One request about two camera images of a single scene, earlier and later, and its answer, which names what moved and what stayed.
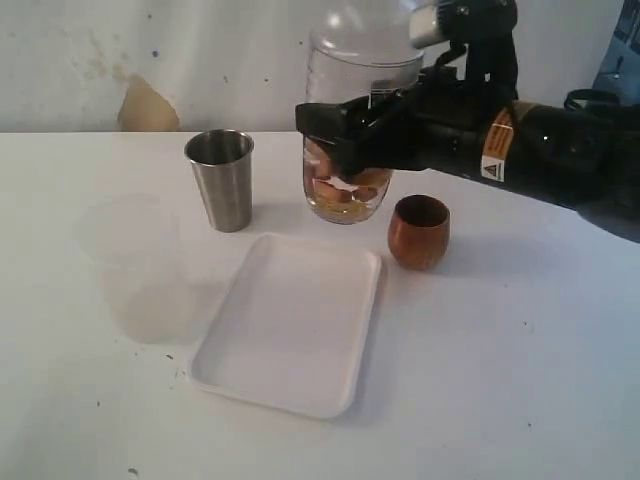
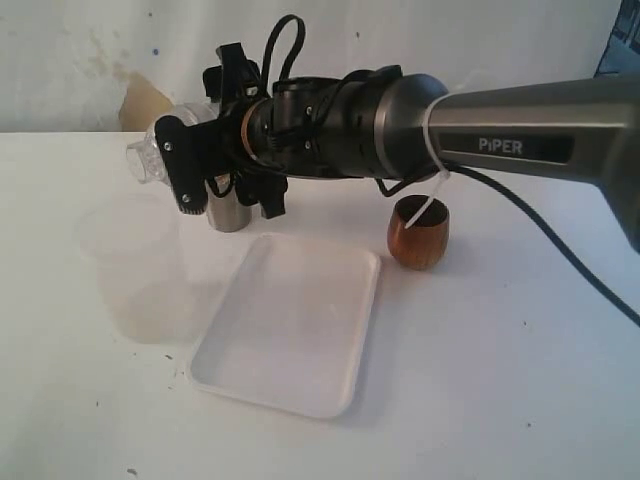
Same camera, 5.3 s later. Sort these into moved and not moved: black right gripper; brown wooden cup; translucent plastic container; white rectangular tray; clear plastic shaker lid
Moved: clear plastic shaker lid; black right gripper
Not moved: white rectangular tray; translucent plastic container; brown wooden cup
